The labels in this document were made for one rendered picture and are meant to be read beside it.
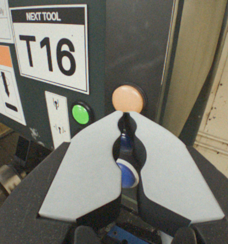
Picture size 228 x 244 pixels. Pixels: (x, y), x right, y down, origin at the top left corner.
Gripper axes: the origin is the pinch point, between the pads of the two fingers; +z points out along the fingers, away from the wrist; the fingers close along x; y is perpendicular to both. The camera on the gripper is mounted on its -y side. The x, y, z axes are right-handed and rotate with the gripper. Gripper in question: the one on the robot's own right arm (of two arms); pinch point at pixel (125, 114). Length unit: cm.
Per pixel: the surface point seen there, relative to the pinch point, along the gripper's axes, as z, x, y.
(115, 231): 16, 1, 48
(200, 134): 87, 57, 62
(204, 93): 59, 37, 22
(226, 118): 82, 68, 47
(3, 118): 13.1, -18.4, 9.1
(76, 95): 5.0, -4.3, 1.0
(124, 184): 1.1, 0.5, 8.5
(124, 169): 1.3, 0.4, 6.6
